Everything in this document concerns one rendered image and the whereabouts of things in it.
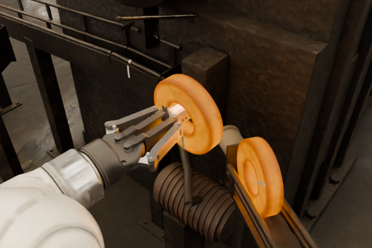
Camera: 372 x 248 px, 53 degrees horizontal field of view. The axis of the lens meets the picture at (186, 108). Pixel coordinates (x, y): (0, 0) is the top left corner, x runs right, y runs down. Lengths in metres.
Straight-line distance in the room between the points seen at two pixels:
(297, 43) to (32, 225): 0.66
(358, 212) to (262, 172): 1.06
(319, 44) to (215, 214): 0.45
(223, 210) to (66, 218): 0.60
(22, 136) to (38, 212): 1.68
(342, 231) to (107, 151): 1.21
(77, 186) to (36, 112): 1.63
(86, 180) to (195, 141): 0.22
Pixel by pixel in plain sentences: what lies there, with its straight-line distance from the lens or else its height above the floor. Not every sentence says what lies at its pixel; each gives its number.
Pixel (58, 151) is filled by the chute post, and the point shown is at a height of 0.01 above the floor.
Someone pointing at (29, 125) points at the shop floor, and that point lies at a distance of 2.10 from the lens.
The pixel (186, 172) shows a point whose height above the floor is 0.57.
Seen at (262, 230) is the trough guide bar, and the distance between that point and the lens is 0.70.
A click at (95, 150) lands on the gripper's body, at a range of 0.58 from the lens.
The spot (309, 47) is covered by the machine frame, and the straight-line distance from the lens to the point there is 0.85.
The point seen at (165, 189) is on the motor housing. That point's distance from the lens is 0.98.
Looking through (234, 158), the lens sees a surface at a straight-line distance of 0.81.
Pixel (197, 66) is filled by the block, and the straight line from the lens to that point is 0.89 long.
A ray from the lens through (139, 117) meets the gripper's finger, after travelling 0.66.
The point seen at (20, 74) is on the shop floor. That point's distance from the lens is 2.53.
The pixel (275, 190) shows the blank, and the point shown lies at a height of 0.74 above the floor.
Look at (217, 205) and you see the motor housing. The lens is 0.93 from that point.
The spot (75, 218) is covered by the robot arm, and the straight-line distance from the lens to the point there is 0.37.
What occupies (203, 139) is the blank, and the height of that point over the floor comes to 0.82.
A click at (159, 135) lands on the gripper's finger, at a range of 0.63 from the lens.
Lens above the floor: 1.26
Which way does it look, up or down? 38 degrees down
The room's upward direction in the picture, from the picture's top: straight up
